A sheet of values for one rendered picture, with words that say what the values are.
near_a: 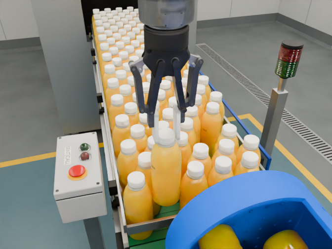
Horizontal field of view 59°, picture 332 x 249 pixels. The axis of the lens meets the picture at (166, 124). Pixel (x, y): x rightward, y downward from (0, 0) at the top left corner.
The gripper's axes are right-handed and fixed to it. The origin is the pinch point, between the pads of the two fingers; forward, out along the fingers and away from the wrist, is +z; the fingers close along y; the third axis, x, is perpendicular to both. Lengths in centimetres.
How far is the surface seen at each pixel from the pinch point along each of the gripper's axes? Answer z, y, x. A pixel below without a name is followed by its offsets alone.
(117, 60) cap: 13, -3, 66
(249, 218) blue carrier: 10.5, 11.2, -18.0
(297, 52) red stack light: -2, 45, 23
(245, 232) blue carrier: 15.1, 11.2, -17.8
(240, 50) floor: 121, 190, 314
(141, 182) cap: 13.3, -6.1, -1.7
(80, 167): 11.3, -18.5, 4.0
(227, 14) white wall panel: 100, 212, 419
